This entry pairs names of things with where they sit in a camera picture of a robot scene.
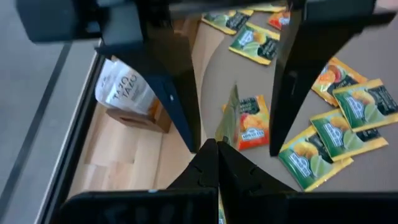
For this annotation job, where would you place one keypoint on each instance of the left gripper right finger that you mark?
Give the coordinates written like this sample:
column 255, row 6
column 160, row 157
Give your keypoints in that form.
column 248, row 186

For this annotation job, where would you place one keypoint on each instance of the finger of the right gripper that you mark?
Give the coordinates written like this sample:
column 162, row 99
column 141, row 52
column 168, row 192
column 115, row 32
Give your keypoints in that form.
column 298, row 62
column 174, row 93

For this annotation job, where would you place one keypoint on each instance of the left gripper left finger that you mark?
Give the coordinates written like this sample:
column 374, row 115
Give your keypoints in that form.
column 202, row 174

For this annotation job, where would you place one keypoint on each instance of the orange white Tazo tea bag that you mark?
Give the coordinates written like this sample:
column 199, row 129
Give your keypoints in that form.
column 107, row 81
column 155, row 110
column 133, row 93

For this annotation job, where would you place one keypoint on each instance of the brown wooden tea box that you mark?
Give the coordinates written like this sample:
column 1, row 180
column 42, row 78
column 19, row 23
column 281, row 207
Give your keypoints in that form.
column 136, row 122

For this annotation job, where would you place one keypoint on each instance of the round grey mat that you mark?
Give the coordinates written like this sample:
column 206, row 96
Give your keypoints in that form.
column 248, row 77

